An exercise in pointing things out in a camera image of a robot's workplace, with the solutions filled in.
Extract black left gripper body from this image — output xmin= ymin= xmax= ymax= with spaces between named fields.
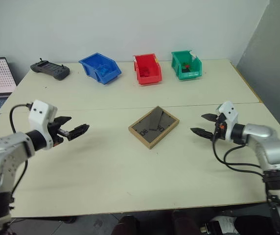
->
xmin=47 ymin=120 xmax=70 ymax=148

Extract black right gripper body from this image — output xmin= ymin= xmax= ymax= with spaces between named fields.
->
xmin=212 ymin=113 xmax=229 ymax=141

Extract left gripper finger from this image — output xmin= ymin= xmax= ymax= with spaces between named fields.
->
xmin=53 ymin=116 xmax=72 ymax=127
xmin=67 ymin=123 xmax=90 ymax=141

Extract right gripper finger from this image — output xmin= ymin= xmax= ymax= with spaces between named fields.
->
xmin=201 ymin=113 xmax=220 ymax=122
xmin=190 ymin=127 xmax=215 ymax=141

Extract green plastic storage bin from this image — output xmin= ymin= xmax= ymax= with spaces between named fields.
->
xmin=170 ymin=49 xmax=203 ymax=82

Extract wooden tray with parts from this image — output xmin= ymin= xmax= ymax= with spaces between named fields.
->
xmin=128 ymin=105 xmax=181 ymax=150

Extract black handheld remote controller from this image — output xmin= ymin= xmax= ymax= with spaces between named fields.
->
xmin=30 ymin=57 xmax=71 ymax=81

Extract small mixed toy blocks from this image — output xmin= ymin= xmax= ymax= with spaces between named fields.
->
xmin=181 ymin=62 xmax=197 ymax=73

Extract blue plastic storage bin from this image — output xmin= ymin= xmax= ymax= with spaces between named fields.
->
xmin=78 ymin=51 xmax=122 ymax=86

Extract blue toy blocks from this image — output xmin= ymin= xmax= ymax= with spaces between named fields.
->
xmin=96 ymin=64 xmax=113 ymax=77

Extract red plastic storage bin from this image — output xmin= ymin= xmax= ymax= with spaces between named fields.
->
xmin=132 ymin=53 xmax=163 ymax=87

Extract grey partition panel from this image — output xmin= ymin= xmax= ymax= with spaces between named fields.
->
xmin=236 ymin=0 xmax=280 ymax=160

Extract white object under table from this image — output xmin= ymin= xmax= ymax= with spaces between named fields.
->
xmin=202 ymin=214 xmax=236 ymax=235

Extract dark rounded shape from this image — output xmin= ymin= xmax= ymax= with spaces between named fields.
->
xmin=111 ymin=214 xmax=141 ymax=235

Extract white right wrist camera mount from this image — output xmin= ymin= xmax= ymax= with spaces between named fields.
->
xmin=217 ymin=100 xmax=239 ymax=141

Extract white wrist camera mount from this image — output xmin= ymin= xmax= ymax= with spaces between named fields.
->
xmin=217 ymin=100 xmax=239 ymax=141
xmin=28 ymin=99 xmax=58 ymax=151

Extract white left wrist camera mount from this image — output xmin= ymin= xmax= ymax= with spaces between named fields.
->
xmin=28 ymin=99 xmax=58 ymax=151

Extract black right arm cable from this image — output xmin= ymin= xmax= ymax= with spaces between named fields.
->
xmin=211 ymin=137 xmax=266 ymax=176

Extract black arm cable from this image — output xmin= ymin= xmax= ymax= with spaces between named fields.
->
xmin=9 ymin=103 xmax=33 ymax=196
xmin=211 ymin=137 xmax=266 ymax=176

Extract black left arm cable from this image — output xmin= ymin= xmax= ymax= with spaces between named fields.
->
xmin=9 ymin=103 xmax=33 ymax=196

